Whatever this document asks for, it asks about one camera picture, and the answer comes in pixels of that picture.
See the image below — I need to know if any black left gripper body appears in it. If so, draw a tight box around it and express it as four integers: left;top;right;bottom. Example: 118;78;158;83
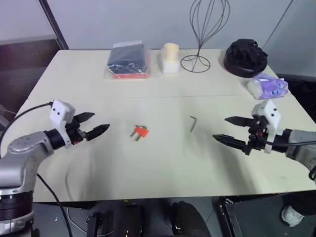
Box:
65;117;89;147

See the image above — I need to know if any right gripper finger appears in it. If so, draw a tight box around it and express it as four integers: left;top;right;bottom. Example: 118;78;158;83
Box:
212;134;249;152
224;116;255;127

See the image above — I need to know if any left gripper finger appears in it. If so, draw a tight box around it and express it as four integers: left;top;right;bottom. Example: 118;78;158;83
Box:
84;123;111;142
74;112;96;124

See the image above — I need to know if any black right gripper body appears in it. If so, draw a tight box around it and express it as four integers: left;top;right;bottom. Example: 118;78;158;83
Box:
244;116;270;157

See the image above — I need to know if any red hex key holder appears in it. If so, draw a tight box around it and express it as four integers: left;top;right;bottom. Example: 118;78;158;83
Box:
134;125;150;138

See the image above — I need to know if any purple tissue pack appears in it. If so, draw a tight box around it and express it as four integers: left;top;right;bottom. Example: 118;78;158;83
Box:
247;73;290;100

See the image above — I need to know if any black crumpled cap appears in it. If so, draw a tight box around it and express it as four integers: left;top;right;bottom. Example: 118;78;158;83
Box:
226;38;269;70

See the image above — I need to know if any clear bag with dark cloth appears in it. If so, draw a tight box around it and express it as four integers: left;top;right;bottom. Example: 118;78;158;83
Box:
103;40;153;80

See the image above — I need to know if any black box under table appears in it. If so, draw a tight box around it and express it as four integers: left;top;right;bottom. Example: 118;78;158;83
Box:
218;195;298;237

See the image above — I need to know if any dark rounded shape under table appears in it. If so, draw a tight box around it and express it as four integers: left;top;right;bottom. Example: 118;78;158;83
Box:
171;200;211;237
85;201;147;237

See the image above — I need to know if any dark slanted pole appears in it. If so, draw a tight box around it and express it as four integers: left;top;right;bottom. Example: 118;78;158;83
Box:
39;0;70;50

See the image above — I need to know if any cream cylinder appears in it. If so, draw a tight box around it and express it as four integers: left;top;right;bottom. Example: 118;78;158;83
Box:
163;43;180;63

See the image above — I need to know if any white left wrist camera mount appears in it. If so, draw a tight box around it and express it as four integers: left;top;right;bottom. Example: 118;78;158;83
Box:
49;99;76;147

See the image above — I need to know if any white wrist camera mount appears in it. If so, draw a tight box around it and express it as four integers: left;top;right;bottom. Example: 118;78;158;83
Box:
251;99;282;154
49;99;76;147

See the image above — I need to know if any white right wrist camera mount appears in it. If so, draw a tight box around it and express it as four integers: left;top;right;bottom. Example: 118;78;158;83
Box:
251;99;282;154

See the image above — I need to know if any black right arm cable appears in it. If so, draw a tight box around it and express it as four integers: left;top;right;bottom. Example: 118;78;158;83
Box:
260;134;316;184

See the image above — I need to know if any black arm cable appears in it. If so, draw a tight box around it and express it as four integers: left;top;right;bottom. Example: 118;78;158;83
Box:
0;102;74;237
260;134;316;184

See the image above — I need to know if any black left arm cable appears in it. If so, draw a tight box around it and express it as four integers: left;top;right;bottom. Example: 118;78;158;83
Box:
0;102;74;237

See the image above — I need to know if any black wire hat stand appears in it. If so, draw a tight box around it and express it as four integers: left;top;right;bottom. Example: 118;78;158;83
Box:
180;0;232;73

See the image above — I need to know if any thin slanted grey cable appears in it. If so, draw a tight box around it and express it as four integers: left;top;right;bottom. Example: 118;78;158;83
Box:
262;0;295;48

